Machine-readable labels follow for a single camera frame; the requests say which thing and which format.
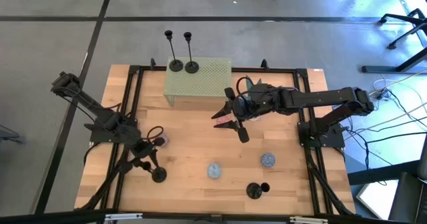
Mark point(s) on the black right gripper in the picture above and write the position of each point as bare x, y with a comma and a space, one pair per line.
243, 109

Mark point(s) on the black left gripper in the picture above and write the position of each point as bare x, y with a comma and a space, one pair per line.
142, 148

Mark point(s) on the pink patterned round tin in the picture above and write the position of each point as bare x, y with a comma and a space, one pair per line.
223, 120

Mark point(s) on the black candle stick holder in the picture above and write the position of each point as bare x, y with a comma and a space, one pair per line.
175, 65
254, 191
159, 175
191, 67

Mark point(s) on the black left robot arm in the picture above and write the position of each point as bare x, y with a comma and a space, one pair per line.
83, 99

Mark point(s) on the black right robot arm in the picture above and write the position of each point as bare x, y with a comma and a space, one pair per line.
317, 99

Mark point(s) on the purple patterned round tin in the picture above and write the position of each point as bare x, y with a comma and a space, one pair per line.
166, 139

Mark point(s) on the green perforated metal shelf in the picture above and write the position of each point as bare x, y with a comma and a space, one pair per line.
207, 80

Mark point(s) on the green plant in white pot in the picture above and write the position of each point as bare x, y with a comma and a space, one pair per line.
259, 82

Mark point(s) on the light blue patterned round tin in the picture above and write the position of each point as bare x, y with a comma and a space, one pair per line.
214, 171

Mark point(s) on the dark blue patterned round tin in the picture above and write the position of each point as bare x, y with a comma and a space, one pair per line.
268, 160

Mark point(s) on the black rig crossbeam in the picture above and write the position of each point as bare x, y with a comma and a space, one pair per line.
200, 219

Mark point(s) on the grey chair base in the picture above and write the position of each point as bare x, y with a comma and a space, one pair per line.
10, 138

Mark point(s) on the dark furniture beam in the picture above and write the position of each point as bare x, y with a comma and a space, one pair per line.
383, 173

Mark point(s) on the white flat panel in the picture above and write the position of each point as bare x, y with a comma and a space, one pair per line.
378, 199

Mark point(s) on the black desk foot beam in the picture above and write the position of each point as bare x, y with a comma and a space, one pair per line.
393, 67

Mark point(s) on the black office chair base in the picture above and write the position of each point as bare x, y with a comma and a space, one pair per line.
403, 20

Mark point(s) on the dark grey cabinet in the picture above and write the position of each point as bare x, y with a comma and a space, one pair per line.
412, 200

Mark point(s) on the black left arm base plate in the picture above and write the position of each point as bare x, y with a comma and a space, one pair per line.
100, 138

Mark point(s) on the silver crossbeam bracket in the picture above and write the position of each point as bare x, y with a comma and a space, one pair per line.
123, 216
308, 220

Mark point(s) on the black frame clamp knob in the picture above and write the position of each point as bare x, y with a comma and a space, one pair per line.
152, 64
264, 64

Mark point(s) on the black aluminium table frame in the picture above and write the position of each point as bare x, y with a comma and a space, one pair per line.
287, 70

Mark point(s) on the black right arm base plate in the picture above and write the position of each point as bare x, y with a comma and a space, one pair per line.
333, 140

